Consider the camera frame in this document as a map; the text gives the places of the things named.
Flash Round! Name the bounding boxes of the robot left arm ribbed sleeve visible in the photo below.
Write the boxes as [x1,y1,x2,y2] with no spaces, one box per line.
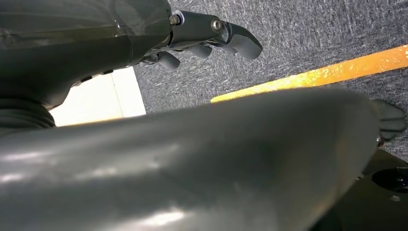
[0,97,56,138]

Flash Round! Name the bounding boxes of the yellow floor tape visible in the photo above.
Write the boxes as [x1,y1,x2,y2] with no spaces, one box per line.
[210,44,408,104]

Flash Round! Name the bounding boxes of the smooth grey robot shell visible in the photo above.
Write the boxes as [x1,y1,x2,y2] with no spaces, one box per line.
[0,86,382,231]

